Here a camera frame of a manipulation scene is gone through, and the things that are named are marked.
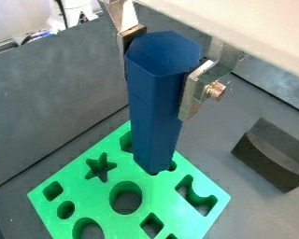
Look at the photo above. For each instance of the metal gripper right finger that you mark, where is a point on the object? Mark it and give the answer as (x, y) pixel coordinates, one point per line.
(202, 83)

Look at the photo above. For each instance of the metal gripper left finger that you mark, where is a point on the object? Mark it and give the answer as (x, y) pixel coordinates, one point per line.
(128, 26)

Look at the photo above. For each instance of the blue hexagonal prism block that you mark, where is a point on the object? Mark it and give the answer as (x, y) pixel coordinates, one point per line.
(160, 59)

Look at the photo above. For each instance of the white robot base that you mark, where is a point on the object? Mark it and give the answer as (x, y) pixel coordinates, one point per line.
(69, 13)

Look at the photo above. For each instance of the green shape sorter board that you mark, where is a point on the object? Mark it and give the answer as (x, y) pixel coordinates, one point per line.
(103, 198)

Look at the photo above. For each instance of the dark grey block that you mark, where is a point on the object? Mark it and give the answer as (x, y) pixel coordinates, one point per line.
(271, 151)

